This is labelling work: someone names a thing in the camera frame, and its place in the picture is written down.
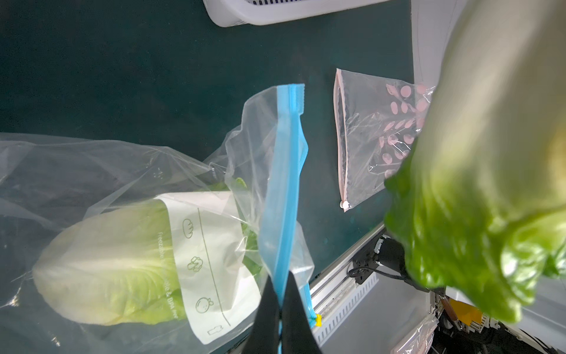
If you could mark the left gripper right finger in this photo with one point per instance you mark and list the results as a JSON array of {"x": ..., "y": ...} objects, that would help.
[{"x": 296, "y": 336}]

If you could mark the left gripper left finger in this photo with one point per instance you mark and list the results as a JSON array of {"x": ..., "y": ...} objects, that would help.
[{"x": 264, "y": 337}]

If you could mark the chinese cabbage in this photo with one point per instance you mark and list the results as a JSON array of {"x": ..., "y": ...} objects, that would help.
[
  {"x": 177, "y": 257},
  {"x": 479, "y": 203}
]

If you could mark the clear blue zipper bag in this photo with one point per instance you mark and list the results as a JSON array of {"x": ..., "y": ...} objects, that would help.
[{"x": 49, "y": 184}]

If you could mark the white plastic basket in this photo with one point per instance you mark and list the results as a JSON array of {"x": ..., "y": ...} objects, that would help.
[{"x": 229, "y": 13}]

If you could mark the pink dotted zipper bag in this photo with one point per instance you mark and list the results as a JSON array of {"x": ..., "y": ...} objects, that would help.
[{"x": 377, "y": 120}]

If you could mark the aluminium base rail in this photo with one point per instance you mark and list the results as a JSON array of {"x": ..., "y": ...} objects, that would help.
[{"x": 377, "y": 314}]

